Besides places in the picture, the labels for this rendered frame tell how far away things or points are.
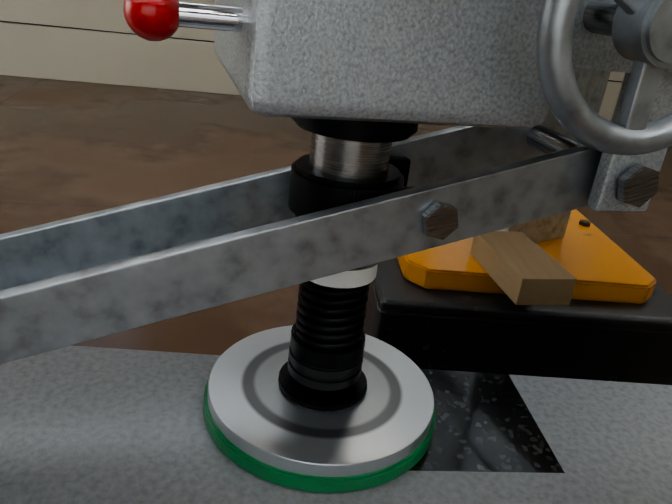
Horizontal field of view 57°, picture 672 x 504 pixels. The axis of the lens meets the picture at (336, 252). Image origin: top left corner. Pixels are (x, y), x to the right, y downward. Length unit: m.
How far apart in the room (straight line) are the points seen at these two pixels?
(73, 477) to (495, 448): 0.36
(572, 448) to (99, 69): 6.35
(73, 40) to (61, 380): 6.17
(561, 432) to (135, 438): 0.40
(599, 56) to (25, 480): 0.52
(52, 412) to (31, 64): 6.35
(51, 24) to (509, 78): 6.46
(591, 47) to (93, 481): 0.48
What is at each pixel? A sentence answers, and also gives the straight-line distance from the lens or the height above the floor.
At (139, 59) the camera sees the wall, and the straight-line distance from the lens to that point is 6.64.
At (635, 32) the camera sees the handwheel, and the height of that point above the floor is 1.23.
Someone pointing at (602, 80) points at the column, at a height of 1.11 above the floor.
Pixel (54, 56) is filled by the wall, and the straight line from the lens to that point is 6.81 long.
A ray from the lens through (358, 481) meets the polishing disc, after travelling 0.53.
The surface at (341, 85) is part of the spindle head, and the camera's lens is 0.37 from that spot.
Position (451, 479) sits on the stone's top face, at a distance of 0.57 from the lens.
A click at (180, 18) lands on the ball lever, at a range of 0.39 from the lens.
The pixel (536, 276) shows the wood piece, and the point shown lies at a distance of 1.07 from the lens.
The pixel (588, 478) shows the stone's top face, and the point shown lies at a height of 0.87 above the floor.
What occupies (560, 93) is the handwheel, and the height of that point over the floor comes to 1.20.
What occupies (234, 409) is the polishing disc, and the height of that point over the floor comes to 0.89.
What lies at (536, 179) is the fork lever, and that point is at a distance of 0.51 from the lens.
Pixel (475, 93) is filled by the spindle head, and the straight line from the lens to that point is 0.40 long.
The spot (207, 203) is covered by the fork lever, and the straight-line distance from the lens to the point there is 0.55.
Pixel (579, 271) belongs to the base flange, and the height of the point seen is 0.78.
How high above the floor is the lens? 1.25
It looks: 24 degrees down
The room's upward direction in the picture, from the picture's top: 7 degrees clockwise
